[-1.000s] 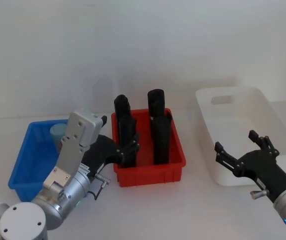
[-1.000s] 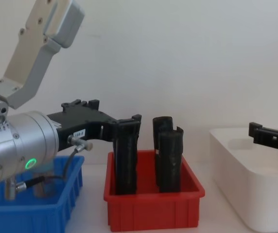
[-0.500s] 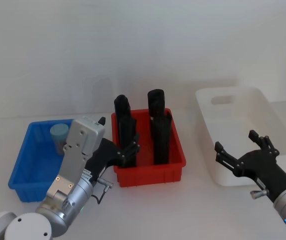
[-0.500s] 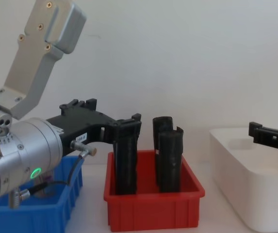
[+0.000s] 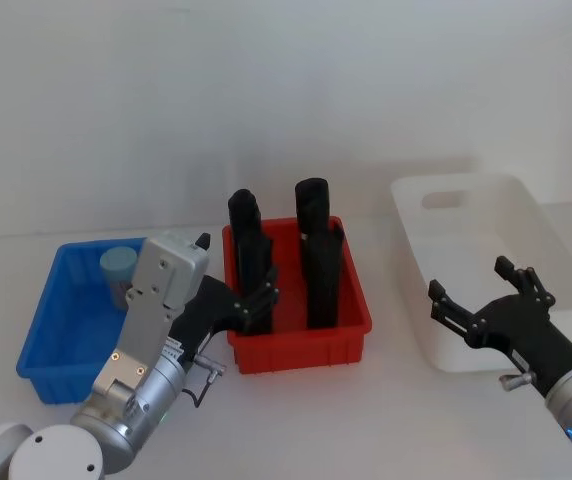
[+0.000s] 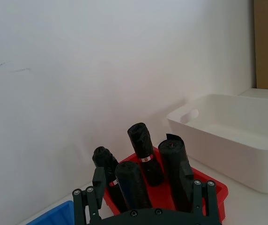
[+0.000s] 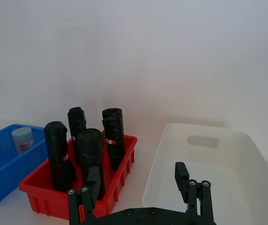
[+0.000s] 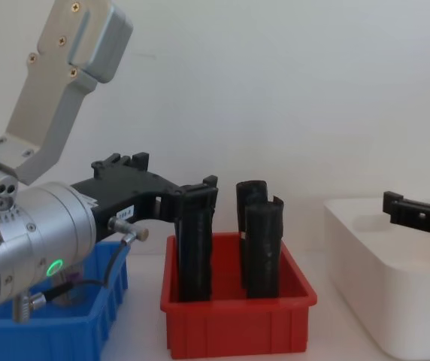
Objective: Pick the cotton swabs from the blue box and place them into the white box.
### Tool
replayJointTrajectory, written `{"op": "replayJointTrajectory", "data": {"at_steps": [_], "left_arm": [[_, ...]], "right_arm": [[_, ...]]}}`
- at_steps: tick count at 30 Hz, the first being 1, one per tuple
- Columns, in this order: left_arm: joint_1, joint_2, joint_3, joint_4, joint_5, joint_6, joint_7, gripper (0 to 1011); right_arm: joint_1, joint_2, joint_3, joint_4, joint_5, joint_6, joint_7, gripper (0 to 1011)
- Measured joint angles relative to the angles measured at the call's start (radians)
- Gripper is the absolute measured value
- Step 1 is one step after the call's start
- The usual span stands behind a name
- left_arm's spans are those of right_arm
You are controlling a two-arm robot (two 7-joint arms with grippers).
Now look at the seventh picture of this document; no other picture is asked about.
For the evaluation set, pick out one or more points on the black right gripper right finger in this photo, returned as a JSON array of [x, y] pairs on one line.
[[182, 178]]

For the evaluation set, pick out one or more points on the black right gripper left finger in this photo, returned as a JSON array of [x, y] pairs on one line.
[[93, 185]]

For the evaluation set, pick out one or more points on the black bag roll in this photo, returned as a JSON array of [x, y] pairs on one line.
[[56, 154], [114, 136], [89, 150], [76, 122]]

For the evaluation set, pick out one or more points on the red plastic bin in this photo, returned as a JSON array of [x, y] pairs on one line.
[[121, 161]]

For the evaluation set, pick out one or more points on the white plastic bin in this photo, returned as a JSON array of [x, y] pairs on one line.
[[239, 168]]

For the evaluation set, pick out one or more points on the jar with pale blue lid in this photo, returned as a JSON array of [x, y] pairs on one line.
[[22, 139]]

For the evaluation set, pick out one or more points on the blue plastic bin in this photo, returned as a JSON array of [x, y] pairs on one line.
[[5, 171]]

